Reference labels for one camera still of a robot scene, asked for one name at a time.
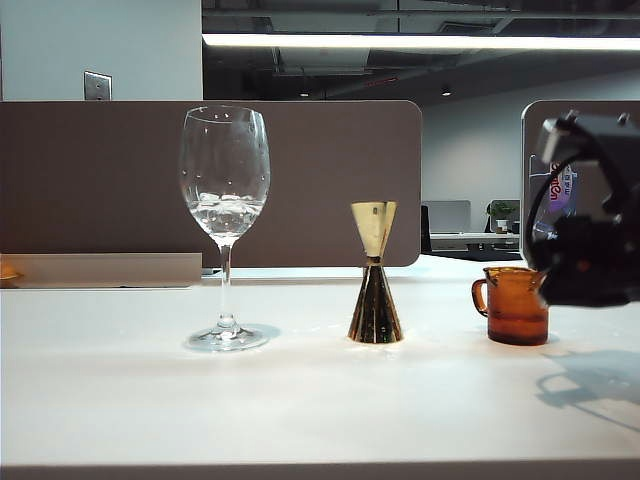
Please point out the black office chair back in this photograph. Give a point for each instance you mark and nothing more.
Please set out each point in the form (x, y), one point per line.
(425, 230)

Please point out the long ceiling light strip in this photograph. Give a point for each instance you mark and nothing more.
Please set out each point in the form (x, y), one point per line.
(400, 42)

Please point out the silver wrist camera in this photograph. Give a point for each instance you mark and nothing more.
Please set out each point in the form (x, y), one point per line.
(552, 140)

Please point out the gold double jigger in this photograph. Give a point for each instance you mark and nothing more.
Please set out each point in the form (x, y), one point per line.
(375, 305)

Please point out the small amber measuring cup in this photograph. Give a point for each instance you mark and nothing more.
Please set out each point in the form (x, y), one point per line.
(515, 315)

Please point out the white background desk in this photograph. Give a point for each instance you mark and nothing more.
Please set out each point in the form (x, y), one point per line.
(475, 239)

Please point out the green potted plant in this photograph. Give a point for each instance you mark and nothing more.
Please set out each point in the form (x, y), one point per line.
(501, 212)

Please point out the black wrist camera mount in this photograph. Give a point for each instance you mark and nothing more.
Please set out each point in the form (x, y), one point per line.
(610, 145)

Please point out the clear wine glass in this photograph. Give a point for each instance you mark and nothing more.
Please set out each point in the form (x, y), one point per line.
(225, 175)

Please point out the grey background desk screen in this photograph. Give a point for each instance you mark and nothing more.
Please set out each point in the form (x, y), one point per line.
(447, 216)

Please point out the metal wall switch plate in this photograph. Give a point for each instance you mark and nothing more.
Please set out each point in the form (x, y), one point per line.
(97, 86)

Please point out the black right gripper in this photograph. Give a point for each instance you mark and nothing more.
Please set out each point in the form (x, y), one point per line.
(631, 250)

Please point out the wide brown desk partition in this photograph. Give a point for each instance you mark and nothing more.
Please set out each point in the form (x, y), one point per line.
(100, 175)

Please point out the clear plastic water bottle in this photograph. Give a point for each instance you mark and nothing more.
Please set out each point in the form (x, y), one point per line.
(564, 187)

